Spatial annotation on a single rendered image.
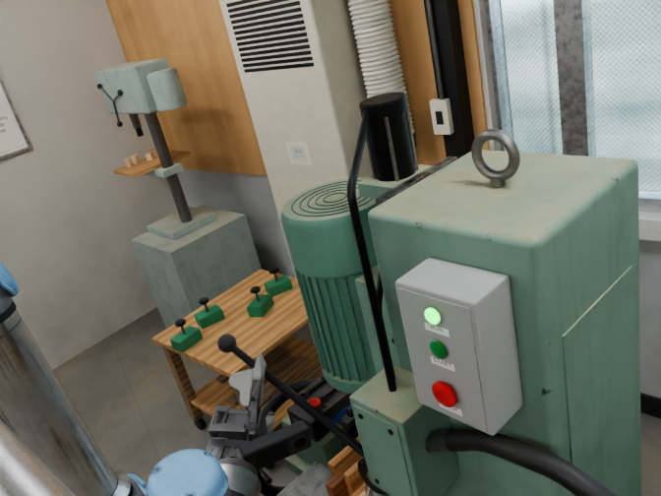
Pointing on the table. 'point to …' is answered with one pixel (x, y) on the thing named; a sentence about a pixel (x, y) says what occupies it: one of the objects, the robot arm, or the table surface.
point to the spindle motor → (331, 279)
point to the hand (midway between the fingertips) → (270, 383)
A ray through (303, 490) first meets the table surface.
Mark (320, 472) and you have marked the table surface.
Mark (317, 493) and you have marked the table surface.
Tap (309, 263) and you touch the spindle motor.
